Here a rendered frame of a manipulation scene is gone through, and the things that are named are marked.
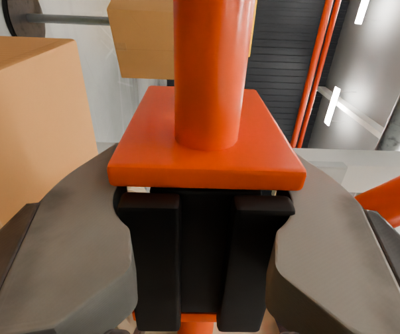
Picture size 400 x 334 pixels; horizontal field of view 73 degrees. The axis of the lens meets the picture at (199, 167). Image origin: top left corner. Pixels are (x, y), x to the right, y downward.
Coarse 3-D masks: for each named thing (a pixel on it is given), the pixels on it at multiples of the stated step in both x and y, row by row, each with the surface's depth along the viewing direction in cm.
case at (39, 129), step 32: (0, 64) 18; (32, 64) 20; (64, 64) 26; (0, 96) 17; (32, 96) 21; (64, 96) 26; (0, 128) 17; (32, 128) 21; (64, 128) 26; (0, 160) 17; (32, 160) 21; (64, 160) 26; (0, 192) 17; (32, 192) 21; (0, 224) 18
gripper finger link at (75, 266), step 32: (96, 160) 10; (64, 192) 8; (96, 192) 8; (32, 224) 7; (64, 224) 7; (96, 224) 7; (32, 256) 6; (64, 256) 6; (96, 256) 6; (128, 256) 6; (32, 288) 6; (64, 288) 6; (96, 288) 6; (128, 288) 6; (0, 320) 5; (32, 320) 5; (64, 320) 5; (96, 320) 6
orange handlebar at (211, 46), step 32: (192, 0) 6; (224, 0) 6; (192, 32) 7; (224, 32) 7; (192, 64) 7; (224, 64) 7; (192, 96) 8; (224, 96) 8; (192, 128) 8; (224, 128) 8
